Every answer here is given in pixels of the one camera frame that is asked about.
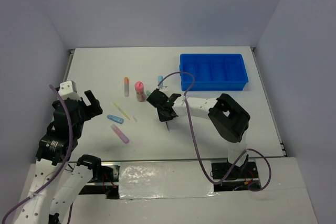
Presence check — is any pink lid clip jar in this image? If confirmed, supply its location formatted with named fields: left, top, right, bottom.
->
left=134, top=81, right=146, bottom=102

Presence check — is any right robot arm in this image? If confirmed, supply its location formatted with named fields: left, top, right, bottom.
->
left=146, top=89, right=250, bottom=185

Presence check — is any silver foil tape sheet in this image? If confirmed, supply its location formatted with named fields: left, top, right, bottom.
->
left=119, top=161, right=215, bottom=199

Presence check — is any light blue eraser stick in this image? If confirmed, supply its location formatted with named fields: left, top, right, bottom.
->
left=157, top=76, right=163, bottom=89

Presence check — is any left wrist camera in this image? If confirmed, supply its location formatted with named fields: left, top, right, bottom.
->
left=58, top=80, right=80, bottom=101

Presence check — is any orange capped marker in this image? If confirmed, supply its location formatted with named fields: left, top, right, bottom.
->
left=124, top=77, right=129, bottom=97

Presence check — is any pink purple highlighter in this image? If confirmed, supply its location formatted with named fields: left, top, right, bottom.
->
left=111, top=124, right=130, bottom=144

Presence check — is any blue plastic compartment tray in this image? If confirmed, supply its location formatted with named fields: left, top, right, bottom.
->
left=180, top=54, right=249, bottom=91

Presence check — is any yellow highlighter pen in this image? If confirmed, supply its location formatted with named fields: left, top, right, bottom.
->
left=112, top=101, right=131, bottom=120

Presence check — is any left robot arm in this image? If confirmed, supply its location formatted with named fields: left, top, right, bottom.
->
left=2, top=84, right=103, bottom=223

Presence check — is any purple clear pen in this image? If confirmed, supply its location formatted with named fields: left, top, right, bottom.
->
left=165, top=122, right=170, bottom=132

